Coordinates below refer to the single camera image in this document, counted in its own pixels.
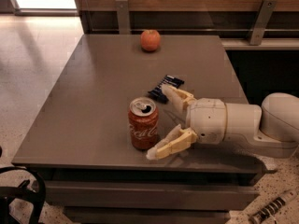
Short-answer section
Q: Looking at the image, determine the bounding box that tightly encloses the grey metal shelf ledge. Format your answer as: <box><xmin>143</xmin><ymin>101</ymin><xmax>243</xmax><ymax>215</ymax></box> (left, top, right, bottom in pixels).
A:
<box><xmin>221</xmin><ymin>38</ymin><xmax>299</xmax><ymax>50</ymax></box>

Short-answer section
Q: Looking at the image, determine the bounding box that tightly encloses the dark blue snack bar wrapper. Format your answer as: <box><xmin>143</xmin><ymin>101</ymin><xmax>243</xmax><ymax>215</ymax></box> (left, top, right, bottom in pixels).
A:
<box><xmin>149</xmin><ymin>75</ymin><xmax>185</xmax><ymax>104</ymax></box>

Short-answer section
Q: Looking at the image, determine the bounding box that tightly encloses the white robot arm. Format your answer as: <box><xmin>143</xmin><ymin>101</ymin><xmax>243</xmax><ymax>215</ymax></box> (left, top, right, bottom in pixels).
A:
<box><xmin>147</xmin><ymin>85</ymin><xmax>299</xmax><ymax>160</ymax></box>

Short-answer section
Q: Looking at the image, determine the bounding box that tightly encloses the metal wall bracket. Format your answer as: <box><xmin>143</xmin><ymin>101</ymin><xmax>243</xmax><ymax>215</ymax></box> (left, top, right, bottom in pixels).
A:
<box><xmin>249</xmin><ymin>0</ymin><xmax>278</xmax><ymax>46</ymax></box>
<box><xmin>116</xmin><ymin>0</ymin><xmax>131</xmax><ymax>35</ymax></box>

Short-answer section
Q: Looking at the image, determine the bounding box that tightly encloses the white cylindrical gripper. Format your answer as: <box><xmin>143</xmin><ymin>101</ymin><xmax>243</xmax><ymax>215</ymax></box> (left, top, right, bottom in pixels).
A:
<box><xmin>146</xmin><ymin>85</ymin><xmax>226</xmax><ymax>161</ymax></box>

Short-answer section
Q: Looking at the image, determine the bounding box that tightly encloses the red apple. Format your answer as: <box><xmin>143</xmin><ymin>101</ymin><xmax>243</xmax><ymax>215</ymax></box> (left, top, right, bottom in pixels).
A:
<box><xmin>140</xmin><ymin>30</ymin><xmax>161</xmax><ymax>51</ymax></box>

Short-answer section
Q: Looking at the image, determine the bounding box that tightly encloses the right metal wall bracket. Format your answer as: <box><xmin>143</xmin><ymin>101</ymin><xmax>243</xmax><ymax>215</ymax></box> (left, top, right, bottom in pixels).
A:
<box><xmin>249</xmin><ymin>0</ymin><xmax>278</xmax><ymax>46</ymax></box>

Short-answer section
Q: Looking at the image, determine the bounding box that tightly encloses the left metal wall bracket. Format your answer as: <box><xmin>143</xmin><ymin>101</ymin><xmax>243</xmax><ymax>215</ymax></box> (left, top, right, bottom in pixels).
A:
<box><xmin>116</xmin><ymin>0</ymin><xmax>131</xmax><ymax>35</ymax></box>

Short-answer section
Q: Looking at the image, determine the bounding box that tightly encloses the red coca-cola can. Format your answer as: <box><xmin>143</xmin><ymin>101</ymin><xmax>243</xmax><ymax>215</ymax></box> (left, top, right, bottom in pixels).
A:
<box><xmin>128</xmin><ymin>97</ymin><xmax>159</xmax><ymax>150</ymax></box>

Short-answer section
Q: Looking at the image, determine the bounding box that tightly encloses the striped cylindrical floor object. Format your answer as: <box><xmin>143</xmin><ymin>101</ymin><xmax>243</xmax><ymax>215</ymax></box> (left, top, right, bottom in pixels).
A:
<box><xmin>249</xmin><ymin>189</ymin><xmax>298</xmax><ymax>224</ymax></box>

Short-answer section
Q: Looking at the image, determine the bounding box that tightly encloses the grey table with drawers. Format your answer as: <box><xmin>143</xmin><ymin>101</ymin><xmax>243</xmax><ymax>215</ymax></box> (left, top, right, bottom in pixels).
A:
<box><xmin>13</xmin><ymin>35</ymin><xmax>266</xmax><ymax>224</ymax></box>

